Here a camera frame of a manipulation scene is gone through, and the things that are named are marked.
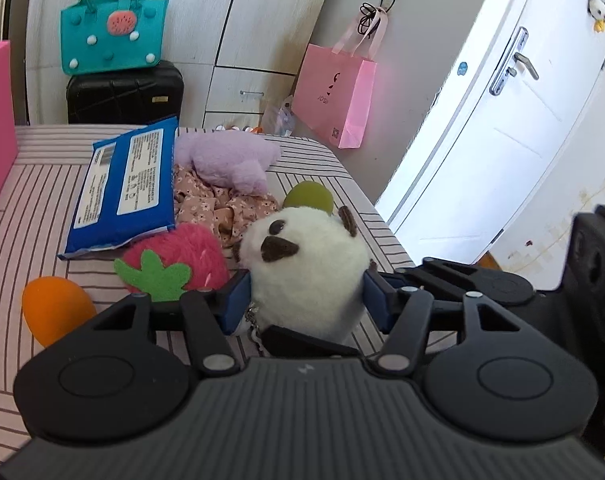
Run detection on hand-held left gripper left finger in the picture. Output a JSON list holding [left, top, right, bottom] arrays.
[[92, 269, 254, 379]]

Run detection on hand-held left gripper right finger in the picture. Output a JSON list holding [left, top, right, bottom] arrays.
[[361, 270, 519, 379]]

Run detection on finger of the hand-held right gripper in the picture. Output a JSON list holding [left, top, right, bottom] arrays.
[[383, 258, 484, 304]]

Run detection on pink strawberry plush toy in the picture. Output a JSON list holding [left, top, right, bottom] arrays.
[[114, 222, 231, 304]]

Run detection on white panda plush toy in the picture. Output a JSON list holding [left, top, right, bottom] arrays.
[[234, 206, 374, 356]]

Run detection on floral fabric scrunchie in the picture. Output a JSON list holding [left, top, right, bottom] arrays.
[[172, 164, 281, 249]]

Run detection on green round sponge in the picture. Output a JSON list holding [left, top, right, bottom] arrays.
[[282, 181, 335, 214]]

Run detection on purple plush toy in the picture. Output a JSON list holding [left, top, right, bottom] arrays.
[[174, 130, 284, 196]]

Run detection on orange egg-shaped sponge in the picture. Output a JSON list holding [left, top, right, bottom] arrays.
[[21, 276, 98, 349]]

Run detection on white door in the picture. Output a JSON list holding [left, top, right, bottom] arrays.
[[375, 0, 605, 266]]

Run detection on blue wet wipes packet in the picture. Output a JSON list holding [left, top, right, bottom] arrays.
[[57, 115, 180, 261]]

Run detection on orange white snack packets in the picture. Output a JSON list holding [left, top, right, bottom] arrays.
[[214, 122, 263, 135]]

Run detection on clear plastic bag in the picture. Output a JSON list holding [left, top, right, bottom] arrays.
[[260, 95, 298, 136]]

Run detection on pink paper bag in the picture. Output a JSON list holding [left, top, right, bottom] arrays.
[[292, 7, 378, 150]]

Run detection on black suitcase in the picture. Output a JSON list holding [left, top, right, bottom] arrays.
[[65, 60, 185, 126]]

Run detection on small duck plush toy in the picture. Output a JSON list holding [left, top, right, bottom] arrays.
[[584, 0, 605, 35]]

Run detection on teal felt handbag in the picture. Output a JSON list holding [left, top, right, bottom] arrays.
[[59, 0, 170, 77]]

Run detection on white wardrobe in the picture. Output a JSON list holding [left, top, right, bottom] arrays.
[[25, 0, 344, 136]]

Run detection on silver door handle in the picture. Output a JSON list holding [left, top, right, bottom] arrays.
[[489, 26, 540, 97]]

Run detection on black cord loops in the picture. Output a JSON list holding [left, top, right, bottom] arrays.
[[359, 0, 398, 37]]

